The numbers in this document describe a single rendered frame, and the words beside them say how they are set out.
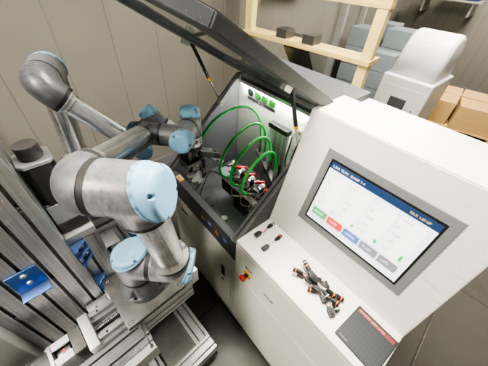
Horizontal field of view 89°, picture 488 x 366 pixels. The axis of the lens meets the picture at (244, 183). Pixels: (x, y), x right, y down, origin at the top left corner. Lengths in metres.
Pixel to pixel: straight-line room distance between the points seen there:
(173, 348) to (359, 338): 1.12
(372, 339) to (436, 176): 0.61
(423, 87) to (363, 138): 2.85
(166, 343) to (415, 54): 3.84
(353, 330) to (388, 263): 0.28
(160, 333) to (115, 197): 1.47
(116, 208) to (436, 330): 2.41
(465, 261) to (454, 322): 1.73
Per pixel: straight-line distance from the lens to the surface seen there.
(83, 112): 1.07
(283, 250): 1.19
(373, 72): 4.98
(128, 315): 1.04
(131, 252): 0.87
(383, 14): 2.32
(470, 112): 5.08
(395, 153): 0.93
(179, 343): 1.84
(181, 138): 0.81
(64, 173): 0.53
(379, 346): 1.14
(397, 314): 1.16
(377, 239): 1.03
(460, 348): 2.61
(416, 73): 3.86
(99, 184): 0.49
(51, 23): 2.47
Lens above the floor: 1.97
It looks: 42 degrees down
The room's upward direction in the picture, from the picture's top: 4 degrees clockwise
